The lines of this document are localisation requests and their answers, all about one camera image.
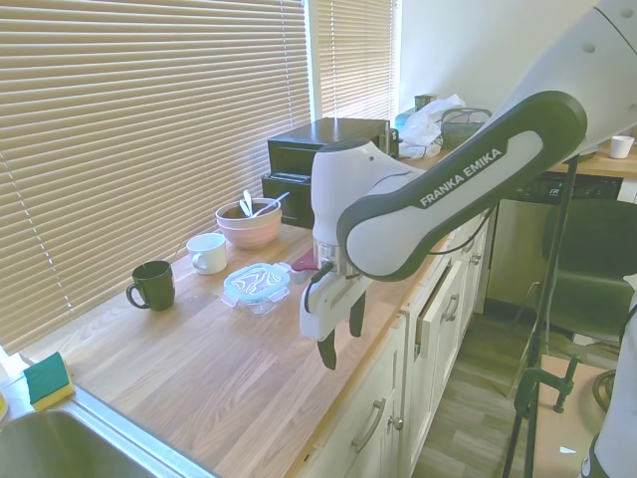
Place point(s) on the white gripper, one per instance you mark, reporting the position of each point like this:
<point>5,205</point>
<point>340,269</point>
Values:
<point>323,309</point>

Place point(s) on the clear lid teal rim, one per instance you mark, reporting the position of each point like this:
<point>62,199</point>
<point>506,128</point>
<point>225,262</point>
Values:
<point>254,281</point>

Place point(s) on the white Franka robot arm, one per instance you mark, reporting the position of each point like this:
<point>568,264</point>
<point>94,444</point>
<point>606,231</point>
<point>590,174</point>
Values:
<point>448,199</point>

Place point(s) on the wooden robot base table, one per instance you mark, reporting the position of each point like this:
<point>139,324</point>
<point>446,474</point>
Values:
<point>587,398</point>

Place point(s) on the glass food container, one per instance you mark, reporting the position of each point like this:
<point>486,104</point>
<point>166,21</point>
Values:
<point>264,308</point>

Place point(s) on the red white small object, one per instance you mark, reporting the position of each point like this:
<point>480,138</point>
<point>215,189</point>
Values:
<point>303,264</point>

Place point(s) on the metal cabinet knob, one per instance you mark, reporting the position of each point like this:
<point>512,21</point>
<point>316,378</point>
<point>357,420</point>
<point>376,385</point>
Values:
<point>398,422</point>

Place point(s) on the white kitchen cabinets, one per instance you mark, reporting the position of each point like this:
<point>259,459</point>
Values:
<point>438,373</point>

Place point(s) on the pink bowl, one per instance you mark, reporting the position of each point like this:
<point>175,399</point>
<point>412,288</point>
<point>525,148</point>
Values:
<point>249,238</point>

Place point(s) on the beige bowl brown inside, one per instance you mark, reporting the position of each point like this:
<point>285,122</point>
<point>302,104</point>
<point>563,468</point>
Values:
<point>249,224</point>

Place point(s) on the white plastic spoon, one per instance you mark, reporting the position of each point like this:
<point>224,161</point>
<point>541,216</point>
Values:
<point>246,201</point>
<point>271,204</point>

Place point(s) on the white mug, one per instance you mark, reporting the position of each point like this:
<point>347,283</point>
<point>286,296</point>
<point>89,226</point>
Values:
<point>211,256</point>

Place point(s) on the dark green clamp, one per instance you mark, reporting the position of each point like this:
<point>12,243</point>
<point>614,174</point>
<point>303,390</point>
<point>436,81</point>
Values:
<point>527,376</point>

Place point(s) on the black mug with sticker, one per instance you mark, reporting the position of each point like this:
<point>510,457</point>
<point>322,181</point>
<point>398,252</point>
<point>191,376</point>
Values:
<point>156,291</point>

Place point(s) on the black toaster oven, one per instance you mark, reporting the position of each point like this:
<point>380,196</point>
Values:
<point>298,149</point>

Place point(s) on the white plastic bag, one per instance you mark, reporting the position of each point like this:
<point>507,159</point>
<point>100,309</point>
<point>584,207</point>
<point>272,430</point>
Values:
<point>423,124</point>

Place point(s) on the dark green cup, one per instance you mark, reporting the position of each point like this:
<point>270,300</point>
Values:
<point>425,102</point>

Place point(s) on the dark green chair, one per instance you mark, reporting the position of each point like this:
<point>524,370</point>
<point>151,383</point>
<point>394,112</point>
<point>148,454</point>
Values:
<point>597,249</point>

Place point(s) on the narrow beige window blind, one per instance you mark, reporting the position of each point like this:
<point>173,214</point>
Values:
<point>353,60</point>

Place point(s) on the steel sink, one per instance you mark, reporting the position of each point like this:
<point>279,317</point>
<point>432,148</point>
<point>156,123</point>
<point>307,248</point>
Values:
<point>74,448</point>

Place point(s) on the yellow green sponge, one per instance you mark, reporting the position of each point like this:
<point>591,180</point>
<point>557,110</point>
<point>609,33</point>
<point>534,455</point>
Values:
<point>50,381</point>

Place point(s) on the wide beige window blind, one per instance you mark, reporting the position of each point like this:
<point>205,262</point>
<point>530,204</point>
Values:
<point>124,99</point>

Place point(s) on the small white cup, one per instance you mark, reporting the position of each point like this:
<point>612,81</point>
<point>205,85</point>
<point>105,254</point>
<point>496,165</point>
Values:
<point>623,148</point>

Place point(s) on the yellow Lysol wipes canister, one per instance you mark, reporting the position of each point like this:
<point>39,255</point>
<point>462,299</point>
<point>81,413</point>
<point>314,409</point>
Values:
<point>2,408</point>

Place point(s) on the black camera tripod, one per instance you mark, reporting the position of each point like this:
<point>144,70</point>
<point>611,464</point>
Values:
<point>512,443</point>

